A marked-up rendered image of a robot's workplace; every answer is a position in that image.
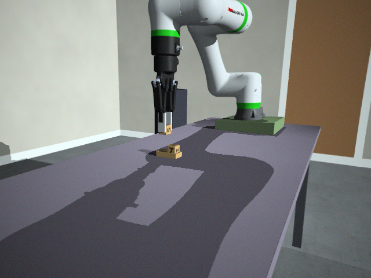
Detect tan number cube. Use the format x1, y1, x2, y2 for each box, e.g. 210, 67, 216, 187
159, 124, 171, 135
168, 144, 180, 154

